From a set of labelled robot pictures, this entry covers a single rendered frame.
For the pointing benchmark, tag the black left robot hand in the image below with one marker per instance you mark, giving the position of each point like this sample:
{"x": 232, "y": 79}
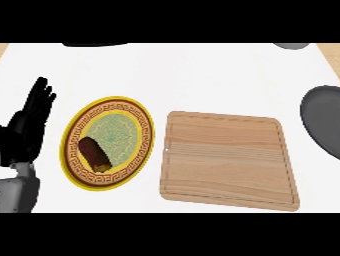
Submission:
{"x": 27, "y": 128}

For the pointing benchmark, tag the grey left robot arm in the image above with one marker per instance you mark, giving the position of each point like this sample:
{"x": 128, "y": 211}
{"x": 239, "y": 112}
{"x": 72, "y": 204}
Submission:
{"x": 10, "y": 193}

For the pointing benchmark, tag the wooden cutting board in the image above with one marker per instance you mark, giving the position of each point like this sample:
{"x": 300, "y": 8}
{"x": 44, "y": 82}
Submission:
{"x": 226, "y": 160}

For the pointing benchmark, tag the dark grey pan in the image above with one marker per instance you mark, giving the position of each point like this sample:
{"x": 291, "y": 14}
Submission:
{"x": 335, "y": 123}

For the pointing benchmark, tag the dark brown roll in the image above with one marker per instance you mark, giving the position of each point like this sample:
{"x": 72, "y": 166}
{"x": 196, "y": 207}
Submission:
{"x": 93, "y": 154}

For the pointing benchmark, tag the yellow patterned plate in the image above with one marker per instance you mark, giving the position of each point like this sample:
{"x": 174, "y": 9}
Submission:
{"x": 115, "y": 130}

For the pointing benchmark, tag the black flat object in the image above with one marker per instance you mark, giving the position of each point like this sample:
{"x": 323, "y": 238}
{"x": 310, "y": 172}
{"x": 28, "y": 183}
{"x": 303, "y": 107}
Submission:
{"x": 93, "y": 44}

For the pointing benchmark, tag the grey round object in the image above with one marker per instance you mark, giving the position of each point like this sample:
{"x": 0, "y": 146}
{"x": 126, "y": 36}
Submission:
{"x": 291, "y": 45}

